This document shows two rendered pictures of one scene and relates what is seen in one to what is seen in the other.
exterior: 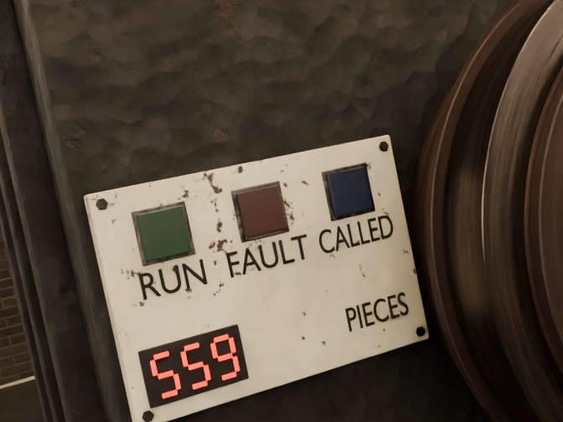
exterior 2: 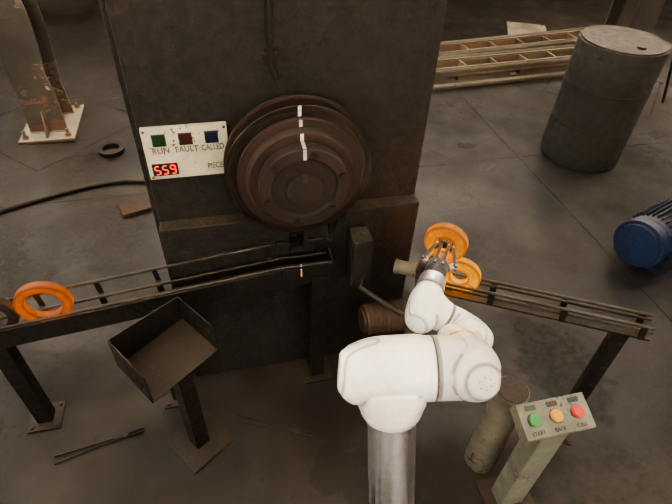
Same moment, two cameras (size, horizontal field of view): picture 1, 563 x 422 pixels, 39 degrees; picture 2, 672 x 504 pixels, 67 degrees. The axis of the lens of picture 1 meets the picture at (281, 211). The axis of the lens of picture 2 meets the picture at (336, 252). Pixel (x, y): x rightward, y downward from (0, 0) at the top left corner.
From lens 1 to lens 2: 122 cm
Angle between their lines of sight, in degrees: 39
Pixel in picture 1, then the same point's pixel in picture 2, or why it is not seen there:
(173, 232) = (160, 141)
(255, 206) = (183, 138)
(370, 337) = (214, 170)
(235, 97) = (182, 107)
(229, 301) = (175, 157)
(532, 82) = (244, 139)
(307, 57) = (205, 98)
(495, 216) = (229, 166)
